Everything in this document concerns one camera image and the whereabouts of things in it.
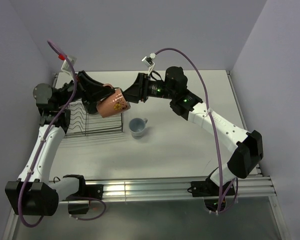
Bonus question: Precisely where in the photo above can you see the pink patterned mug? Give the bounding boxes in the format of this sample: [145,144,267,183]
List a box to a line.
[96,83,131,118]

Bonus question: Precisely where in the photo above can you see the purple cable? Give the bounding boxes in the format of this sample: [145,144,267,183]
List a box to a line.
[154,47,239,213]
[18,39,107,228]

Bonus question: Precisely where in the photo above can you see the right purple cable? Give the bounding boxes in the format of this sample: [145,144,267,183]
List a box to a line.
[154,47,239,213]

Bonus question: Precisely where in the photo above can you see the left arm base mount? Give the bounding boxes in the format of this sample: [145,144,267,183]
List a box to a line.
[62,174,106,221]

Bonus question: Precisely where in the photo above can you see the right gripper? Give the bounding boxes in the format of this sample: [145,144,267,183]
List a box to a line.
[117,72,176,103]

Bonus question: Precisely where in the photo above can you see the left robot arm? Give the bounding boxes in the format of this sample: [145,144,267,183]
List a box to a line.
[5,71,115,218]

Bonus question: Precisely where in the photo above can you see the light blue mug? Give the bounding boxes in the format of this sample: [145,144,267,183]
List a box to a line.
[129,118,148,139]

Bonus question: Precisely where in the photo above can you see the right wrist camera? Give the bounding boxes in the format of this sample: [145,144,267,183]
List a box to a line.
[141,53,156,75]

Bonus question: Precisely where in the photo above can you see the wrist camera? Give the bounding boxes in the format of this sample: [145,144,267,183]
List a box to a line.
[141,53,156,75]
[58,54,77,76]

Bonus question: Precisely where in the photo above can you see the aluminium mounting rail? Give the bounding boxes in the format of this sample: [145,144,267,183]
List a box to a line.
[84,174,277,205]

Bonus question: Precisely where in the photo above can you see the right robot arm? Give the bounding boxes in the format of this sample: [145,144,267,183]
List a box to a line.
[123,66,263,195]

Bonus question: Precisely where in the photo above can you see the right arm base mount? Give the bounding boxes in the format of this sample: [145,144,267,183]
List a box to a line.
[187,179,235,198]

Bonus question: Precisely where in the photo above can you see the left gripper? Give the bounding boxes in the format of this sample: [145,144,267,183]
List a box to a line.
[56,70,114,108]

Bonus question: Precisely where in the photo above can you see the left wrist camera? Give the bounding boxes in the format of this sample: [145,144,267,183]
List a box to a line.
[58,54,77,76]

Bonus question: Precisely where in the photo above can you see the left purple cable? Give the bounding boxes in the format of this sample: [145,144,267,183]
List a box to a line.
[18,39,107,228]

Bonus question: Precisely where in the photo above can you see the wire dish rack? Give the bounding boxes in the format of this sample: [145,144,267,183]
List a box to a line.
[65,101,123,138]

